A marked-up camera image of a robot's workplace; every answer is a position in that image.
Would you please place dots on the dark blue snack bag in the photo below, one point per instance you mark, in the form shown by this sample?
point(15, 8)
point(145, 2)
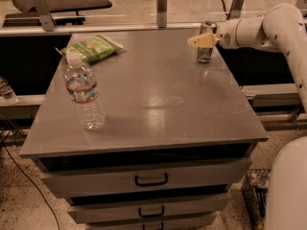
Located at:
point(261, 194)

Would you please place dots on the top drawer with black handle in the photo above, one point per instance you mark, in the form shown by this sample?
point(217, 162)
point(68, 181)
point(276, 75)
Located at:
point(100, 182)

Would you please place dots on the redbull can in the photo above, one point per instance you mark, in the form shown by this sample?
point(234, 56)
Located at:
point(204, 54)

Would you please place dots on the middle metal bracket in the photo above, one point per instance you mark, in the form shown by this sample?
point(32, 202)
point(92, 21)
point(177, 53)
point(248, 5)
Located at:
point(161, 13)

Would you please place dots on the green chip bag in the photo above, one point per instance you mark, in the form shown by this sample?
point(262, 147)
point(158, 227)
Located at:
point(92, 49)

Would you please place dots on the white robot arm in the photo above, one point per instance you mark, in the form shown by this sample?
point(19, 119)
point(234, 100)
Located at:
point(280, 29)

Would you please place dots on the right metal bracket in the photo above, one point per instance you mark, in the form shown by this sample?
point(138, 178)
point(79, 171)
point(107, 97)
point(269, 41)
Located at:
point(235, 9)

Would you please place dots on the left metal bracket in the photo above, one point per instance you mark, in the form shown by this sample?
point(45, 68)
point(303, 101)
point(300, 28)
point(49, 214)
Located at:
point(46, 20)

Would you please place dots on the black chair base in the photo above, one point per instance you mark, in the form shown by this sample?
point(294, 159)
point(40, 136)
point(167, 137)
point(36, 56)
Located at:
point(28, 16)

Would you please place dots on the drawer with black handle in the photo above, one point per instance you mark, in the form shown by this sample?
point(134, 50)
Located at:
point(153, 209)
point(100, 182)
point(196, 221)

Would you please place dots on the middle drawer with black handle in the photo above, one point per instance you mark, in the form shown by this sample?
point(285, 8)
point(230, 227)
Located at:
point(153, 209)

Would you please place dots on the wire basket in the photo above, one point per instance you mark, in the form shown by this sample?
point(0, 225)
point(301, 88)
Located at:
point(254, 178)

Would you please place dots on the grey drawer cabinet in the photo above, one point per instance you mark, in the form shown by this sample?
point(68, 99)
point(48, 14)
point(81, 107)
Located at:
point(162, 107)

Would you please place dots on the metal bracket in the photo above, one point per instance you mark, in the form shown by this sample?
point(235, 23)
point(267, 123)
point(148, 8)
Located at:
point(46, 20)
point(235, 9)
point(161, 13)

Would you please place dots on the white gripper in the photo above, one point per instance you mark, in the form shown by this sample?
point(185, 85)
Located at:
point(226, 35)

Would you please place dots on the bottom drawer with black handle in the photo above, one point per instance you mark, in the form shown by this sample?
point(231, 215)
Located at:
point(196, 221)

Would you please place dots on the clear plastic water bottle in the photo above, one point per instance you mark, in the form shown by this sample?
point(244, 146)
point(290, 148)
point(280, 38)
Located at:
point(83, 90)

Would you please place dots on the small bottle on left ledge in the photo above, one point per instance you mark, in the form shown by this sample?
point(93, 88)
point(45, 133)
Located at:
point(7, 92)

